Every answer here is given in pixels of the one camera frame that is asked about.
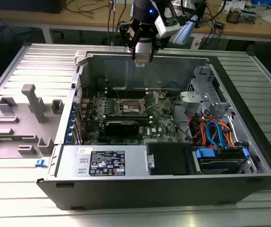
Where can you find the black graphics card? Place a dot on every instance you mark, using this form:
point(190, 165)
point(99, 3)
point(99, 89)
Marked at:
point(121, 128)

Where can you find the metal finned heat sink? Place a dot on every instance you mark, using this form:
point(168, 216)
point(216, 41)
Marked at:
point(233, 15)

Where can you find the small blue case latch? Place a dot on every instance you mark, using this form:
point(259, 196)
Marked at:
point(41, 163)

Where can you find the silver power supply unit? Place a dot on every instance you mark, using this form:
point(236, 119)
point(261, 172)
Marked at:
point(135, 165)

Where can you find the silver metal drive cage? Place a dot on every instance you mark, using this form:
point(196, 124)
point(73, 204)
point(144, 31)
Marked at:
point(220, 107)

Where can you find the small black box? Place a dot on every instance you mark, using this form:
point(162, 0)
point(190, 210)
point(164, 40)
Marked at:
point(219, 25)

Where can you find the black RAM slot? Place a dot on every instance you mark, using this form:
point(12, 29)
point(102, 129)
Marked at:
point(145, 121)
point(130, 97)
point(130, 92)
point(130, 89)
point(112, 116)

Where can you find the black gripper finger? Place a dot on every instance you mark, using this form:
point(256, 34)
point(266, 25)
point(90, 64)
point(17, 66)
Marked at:
point(128, 35)
point(154, 40)

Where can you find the silver square CPU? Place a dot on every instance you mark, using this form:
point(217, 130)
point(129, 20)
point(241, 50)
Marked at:
point(143, 58)

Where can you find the coin cell battery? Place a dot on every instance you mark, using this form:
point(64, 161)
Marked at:
point(162, 95)

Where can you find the hard disk blue carrier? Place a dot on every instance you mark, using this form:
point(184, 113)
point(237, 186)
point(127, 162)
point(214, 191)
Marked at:
point(220, 163)

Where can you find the black flat device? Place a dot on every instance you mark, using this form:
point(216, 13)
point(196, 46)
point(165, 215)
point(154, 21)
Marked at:
point(31, 6)

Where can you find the green motherboard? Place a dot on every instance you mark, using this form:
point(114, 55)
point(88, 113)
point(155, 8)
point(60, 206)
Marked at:
point(161, 113)

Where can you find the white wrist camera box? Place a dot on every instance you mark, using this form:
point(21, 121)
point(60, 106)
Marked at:
point(166, 29)

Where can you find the CPU socket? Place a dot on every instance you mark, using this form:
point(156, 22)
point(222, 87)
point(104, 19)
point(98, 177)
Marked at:
point(130, 106)

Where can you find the grey electronic device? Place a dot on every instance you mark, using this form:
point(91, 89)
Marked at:
point(248, 16)

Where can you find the grey plastic parts rack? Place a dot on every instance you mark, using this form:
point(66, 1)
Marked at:
point(24, 127)

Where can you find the wooden desk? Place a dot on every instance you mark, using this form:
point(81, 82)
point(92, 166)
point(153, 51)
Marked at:
point(244, 30)

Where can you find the black open PC case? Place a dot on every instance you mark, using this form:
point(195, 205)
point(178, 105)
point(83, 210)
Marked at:
point(138, 194)

